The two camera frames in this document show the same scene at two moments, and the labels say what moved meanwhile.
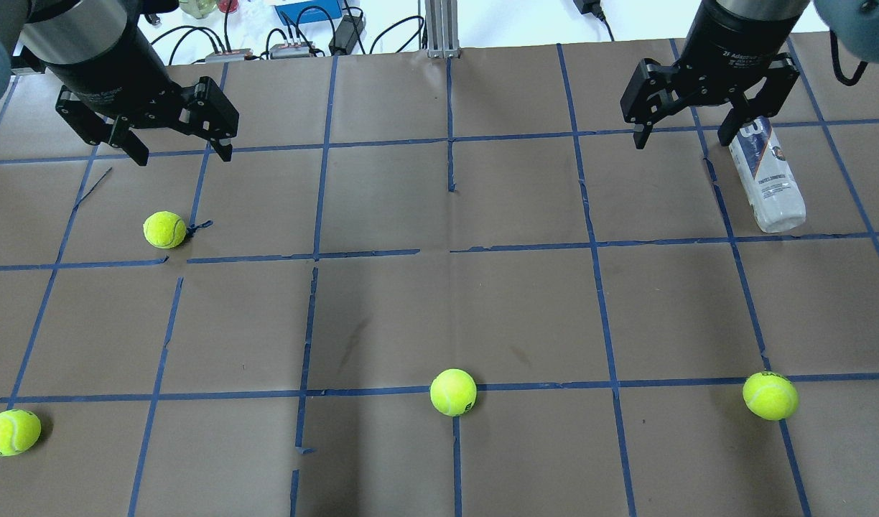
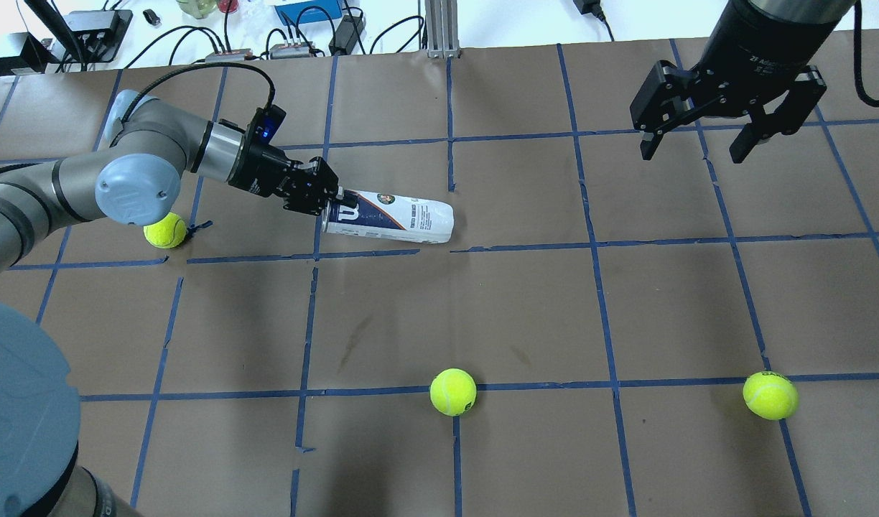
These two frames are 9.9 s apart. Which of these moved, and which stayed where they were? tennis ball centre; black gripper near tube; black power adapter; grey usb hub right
Moved: black gripper near tube
Stayed: black power adapter; grey usb hub right; tennis ball centre
